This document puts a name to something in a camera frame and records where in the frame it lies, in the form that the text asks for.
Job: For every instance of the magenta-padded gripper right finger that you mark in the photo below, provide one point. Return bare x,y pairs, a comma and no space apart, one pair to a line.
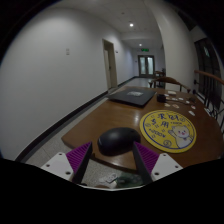
164,165

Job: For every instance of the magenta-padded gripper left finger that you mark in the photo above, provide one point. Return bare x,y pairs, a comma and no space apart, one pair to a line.
58,164

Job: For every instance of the black computer mouse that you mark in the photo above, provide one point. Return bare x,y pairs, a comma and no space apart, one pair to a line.
116,140

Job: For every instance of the round yellow cartoon mouse pad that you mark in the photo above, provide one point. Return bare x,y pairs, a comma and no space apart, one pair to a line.
156,133

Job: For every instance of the small white card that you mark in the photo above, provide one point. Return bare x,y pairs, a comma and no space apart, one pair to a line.
191,113

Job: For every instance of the small black box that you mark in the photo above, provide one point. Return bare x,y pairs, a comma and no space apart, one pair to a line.
161,98

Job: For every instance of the white paper card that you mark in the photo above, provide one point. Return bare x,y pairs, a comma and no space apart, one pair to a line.
171,92

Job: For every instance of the dark closed laptop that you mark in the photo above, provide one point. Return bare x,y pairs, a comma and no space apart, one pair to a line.
130,97

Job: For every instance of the wooden armchair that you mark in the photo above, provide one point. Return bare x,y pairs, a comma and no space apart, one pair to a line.
168,79

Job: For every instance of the wood-topped black metal railing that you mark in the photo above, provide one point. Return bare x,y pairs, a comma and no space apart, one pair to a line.
210,76

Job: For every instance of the glass double door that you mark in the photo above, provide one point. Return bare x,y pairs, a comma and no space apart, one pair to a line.
146,65

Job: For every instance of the dark framed window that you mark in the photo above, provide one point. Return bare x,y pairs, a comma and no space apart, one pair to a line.
206,63

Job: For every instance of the beige side door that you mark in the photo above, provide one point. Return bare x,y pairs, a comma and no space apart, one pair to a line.
110,66

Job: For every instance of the green exit sign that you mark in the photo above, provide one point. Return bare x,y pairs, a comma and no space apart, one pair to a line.
144,50

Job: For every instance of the round ceiling lights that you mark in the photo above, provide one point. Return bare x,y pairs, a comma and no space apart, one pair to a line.
131,25

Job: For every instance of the white wall switch plate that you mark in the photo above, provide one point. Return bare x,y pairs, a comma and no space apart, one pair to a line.
67,51

